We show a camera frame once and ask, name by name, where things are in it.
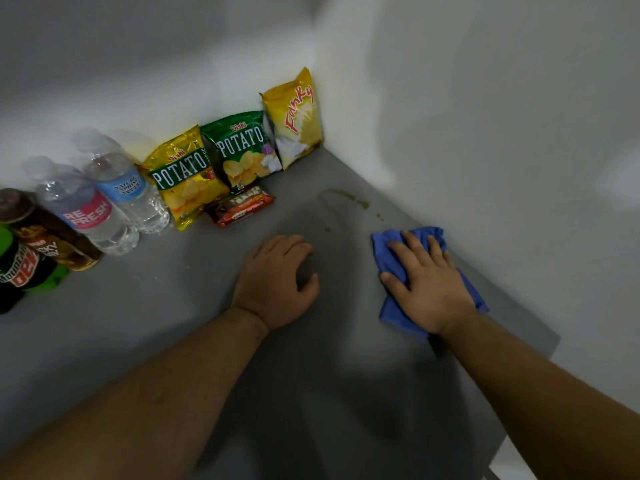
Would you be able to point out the person's left hand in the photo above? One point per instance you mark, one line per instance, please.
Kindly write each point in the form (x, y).
(267, 287)

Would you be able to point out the person's right forearm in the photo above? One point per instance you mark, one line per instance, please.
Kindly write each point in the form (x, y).
(540, 404)

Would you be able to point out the person's left thumb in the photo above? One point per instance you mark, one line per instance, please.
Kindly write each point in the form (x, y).
(309, 289)

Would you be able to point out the person's right middle finger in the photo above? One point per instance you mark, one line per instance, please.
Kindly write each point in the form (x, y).
(417, 247)

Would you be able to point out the brown chocolate biscuit packet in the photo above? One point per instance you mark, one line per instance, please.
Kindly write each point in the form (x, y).
(240, 204)

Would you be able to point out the yellow snack bag red lettering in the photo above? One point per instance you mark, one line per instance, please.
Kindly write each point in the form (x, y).
(295, 119)

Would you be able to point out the person's right hand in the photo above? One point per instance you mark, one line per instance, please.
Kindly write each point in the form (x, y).
(435, 294)

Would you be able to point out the person's right little finger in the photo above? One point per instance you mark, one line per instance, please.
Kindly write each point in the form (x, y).
(450, 259)

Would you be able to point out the blue cleaning cloth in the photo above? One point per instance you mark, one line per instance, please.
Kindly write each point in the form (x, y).
(387, 254)

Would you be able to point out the brown drink bottle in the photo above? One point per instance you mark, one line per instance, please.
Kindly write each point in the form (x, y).
(50, 239)

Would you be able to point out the person's left forearm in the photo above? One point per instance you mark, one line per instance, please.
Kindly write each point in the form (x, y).
(150, 394)

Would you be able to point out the clear water bottle pink label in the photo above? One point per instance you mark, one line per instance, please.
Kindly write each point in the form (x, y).
(82, 209)

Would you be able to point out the green soda bottle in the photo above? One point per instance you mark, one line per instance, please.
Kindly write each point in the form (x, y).
(22, 272)

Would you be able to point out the yellow potato chip bag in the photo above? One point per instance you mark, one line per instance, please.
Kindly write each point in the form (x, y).
(185, 177)

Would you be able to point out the brown spill stain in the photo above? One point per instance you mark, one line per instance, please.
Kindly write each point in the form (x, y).
(345, 195)

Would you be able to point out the clear water bottle blue label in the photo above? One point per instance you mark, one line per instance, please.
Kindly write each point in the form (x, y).
(127, 187)

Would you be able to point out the green potato chip bag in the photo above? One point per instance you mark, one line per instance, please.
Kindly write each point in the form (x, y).
(242, 149)

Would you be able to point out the person's right thumb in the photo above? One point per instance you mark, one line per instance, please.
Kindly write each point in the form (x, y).
(394, 283)

